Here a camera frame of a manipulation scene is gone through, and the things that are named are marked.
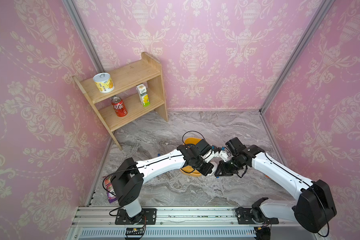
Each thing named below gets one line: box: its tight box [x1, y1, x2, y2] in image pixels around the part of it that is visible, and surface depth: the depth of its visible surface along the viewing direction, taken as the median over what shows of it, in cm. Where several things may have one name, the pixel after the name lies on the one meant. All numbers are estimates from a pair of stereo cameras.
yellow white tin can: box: [92, 72, 115, 94], surface depth 70 cm
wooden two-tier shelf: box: [73, 52, 169, 151], surface depth 85 cm
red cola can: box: [111, 96, 128, 118], surface depth 84 cm
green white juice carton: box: [136, 83, 151, 107], surface depth 90 cm
